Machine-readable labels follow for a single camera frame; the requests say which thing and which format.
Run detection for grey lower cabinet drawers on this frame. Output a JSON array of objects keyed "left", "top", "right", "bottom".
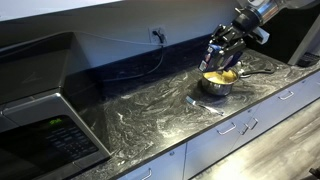
[{"left": 118, "top": 72, "right": 320, "bottom": 180}]

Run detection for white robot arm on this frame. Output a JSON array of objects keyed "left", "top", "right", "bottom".
[{"left": 208, "top": 0, "right": 320, "bottom": 54}]

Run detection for white wall power outlet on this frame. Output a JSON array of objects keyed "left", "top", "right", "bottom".
[{"left": 149, "top": 27, "right": 166, "bottom": 45}]

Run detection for white upper cabinet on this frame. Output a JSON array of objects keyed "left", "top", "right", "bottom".
[{"left": 0, "top": 0, "right": 122, "bottom": 21}]

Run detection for black power cable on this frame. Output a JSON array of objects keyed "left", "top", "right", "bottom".
[{"left": 99, "top": 30, "right": 167, "bottom": 83}]

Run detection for steel saucepan black handle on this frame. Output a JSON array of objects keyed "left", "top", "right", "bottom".
[{"left": 201, "top": 69, "right": 274, "bottom": 96}]

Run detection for stainless steel microwave oven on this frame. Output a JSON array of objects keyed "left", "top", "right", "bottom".
[{"left": 0, "top": 32, "right": 110, "bottom": 180}]

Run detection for blue pasta box flaps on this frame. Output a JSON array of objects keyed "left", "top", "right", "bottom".
[{"left": 198, "top": 44, "right": 243, "bottom": 72}]

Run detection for silver fork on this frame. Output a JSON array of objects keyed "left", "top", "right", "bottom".
[{"left": 186, "top": 96, "right": 224, "bottom": 116}]

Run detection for black coffee machine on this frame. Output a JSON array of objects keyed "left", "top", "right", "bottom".
[{"left": 256, "top": 4, "right": 320, "bottom": 65}]

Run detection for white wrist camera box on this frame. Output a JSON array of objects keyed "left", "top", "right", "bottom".
[{"left": 252, "top": 27, "right": 270, "bottom": 45}]

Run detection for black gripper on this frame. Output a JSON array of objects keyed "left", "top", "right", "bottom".
[{"left": 209, "top": 24, "right": 246, "bottom": 54}]

